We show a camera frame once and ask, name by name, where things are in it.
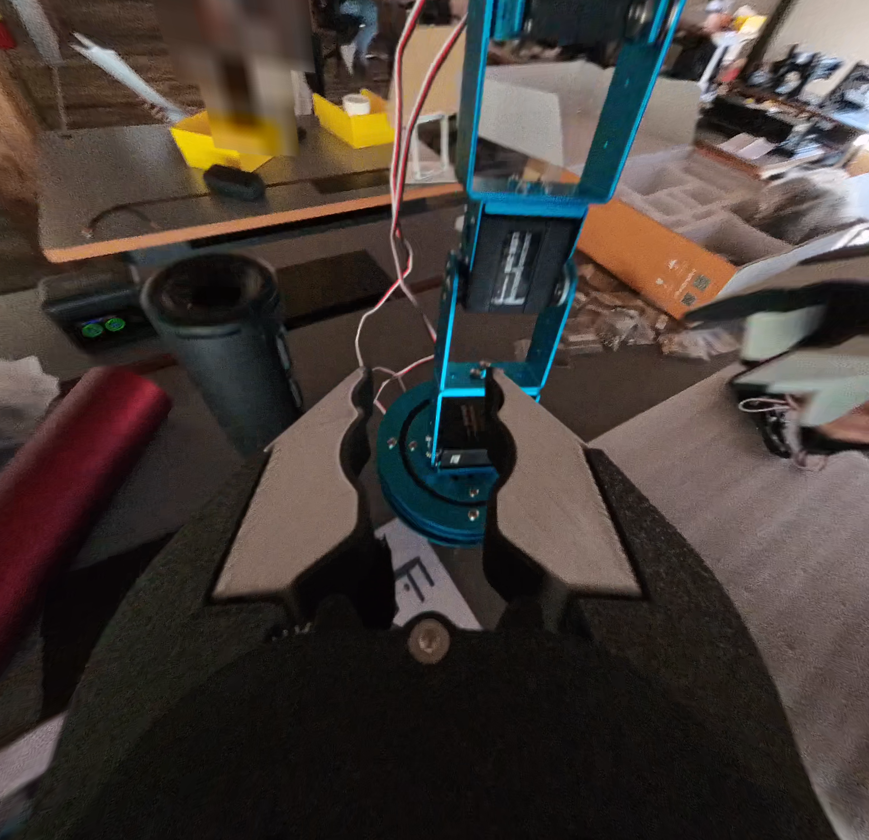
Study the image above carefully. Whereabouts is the orange white cardboard box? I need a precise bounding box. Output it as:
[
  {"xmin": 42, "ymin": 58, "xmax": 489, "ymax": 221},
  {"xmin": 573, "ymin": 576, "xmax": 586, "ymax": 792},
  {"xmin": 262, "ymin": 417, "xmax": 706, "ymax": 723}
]
[{"xmin": 475, "ymin": 60, "xmax": 869, "ymax": 322}]

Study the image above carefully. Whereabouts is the blue toy robot arm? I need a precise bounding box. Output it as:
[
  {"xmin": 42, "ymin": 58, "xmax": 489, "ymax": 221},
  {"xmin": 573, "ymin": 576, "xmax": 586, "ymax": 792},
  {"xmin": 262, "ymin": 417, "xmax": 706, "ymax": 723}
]
[{"xmin": 377, "ymin": 0, "xmax": 695, "ymax": 549}]

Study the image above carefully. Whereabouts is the pile of small screw bags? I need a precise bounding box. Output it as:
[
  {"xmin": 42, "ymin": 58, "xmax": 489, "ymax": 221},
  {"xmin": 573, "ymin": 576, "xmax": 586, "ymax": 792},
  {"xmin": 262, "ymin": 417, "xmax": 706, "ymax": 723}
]
[{"xmin": 557, "ymin": 263, "xmax": 742, "ymax": 364}]

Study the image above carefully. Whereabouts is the black square plate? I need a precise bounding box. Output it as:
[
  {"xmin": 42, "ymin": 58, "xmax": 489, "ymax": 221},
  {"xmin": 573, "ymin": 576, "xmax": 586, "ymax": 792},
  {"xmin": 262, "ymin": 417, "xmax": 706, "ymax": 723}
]
[{"xmin": 277, "ymin": 250, "xmax": 396, "ymax": 328}]

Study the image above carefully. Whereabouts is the thin black jumper cable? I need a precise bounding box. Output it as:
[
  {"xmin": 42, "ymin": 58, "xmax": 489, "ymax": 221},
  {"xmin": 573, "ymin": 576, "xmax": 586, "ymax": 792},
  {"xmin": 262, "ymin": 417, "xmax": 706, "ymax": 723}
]
[{"xmin": 81, "ymin": 201, "xmax": 162, "ymax": 238}]

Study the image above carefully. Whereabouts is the black zip case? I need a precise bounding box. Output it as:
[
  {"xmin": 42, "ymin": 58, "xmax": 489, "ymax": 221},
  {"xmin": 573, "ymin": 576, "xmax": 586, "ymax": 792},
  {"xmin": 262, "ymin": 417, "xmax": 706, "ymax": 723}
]
[{"xmin": 204, "ymin": 165, "xmax": 267, "ymax": 203}]

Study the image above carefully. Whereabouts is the printed instruction manual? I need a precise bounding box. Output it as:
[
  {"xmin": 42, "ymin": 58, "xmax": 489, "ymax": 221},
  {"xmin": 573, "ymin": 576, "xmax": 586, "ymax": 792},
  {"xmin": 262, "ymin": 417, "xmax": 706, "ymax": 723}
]
[{"xmin": 373, "ymin": 517, "xmax": 484, "ymax": 632}]

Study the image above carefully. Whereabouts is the background desk with equipment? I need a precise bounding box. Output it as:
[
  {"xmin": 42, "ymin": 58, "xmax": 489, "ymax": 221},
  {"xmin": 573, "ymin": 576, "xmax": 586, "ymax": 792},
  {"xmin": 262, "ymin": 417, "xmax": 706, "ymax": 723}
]
[{"xmin": 699, "ymin": 46, "xmax": 869, "ymax": 179}]

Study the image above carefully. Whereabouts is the white foam sheet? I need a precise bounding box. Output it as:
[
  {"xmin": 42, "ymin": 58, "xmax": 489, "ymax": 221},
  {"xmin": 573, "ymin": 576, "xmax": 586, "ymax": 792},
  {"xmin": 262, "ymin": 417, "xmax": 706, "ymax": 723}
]
[{"xmin": 589, "ymin": 361, "xmax": 869, "ymax": 840}]

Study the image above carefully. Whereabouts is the black cylindrical bit holder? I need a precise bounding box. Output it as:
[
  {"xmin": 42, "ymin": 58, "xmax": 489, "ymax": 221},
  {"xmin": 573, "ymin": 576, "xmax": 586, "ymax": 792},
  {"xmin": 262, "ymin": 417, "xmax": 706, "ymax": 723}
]
[{"xmin": 139, "ymin": 253, "xmax": 304, "ymax": 457}]

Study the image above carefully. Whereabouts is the red white servo cable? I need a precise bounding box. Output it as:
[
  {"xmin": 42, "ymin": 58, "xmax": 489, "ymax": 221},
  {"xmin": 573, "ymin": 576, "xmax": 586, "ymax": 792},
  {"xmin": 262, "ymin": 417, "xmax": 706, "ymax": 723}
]
[{"xmin": 356, "ymin": 0, "xmax": 471, "ymax": 413}]

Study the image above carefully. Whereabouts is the wooden board on white stand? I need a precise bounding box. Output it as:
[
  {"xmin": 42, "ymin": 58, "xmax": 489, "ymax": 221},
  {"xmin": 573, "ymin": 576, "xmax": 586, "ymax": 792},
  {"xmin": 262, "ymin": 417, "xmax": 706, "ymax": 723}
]
[{"xmin": 390, "ymin": 26, "xmax": 471, "ymax": 183}]

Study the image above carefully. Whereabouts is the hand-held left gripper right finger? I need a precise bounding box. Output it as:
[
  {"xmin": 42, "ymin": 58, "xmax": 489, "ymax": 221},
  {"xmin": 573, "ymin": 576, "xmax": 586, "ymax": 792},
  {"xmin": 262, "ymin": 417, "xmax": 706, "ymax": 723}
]
[{"xmin": 483, "ymin": 368, "xmax": 642, "ymax": 600}]

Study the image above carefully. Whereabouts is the red metal tube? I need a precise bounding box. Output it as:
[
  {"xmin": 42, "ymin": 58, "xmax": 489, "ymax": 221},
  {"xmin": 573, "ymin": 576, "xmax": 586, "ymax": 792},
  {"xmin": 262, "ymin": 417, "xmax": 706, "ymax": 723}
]
[{"xmin": 0, "ymin": 366, "xmax": 172, "ymax": 658}]

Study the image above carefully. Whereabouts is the white crumpled wrap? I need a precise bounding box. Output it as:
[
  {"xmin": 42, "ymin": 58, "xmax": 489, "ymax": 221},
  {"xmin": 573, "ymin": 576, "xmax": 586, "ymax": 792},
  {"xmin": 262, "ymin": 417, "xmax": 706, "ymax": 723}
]
[{"xmin": 0, "ymin": 357, "xmax": 62, "ymax": 447}]

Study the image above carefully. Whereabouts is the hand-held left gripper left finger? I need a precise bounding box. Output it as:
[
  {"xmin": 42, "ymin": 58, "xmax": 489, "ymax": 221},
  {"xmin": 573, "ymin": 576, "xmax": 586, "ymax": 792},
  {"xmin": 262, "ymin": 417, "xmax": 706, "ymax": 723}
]
[{"xmin": 210, "ymin": 368, "xmax": 395, "ymax": 603}]

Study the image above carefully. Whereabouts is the yellow plastic bin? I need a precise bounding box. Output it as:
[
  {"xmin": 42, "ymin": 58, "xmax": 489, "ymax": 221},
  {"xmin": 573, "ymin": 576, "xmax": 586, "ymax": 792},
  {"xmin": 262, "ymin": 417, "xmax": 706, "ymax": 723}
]
[
  {"xmin": 312, "ymin": 90, "xmax": 396, "ymax": 150},
  {"xmin": 170, "ymin": 110, "xmax": 300, "ymax": 174}
]

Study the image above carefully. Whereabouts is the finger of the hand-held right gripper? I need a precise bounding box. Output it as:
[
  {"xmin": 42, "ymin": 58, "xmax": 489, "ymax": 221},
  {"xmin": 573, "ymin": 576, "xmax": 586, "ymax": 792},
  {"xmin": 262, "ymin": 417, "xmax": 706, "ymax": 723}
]
[
  {"xmin": 730, "ymin": 350, "xmax": 869, "ymax": 427},
  {"xmin": 740, "ymin": 306, "xmax": 828, "ymax": 362}
]

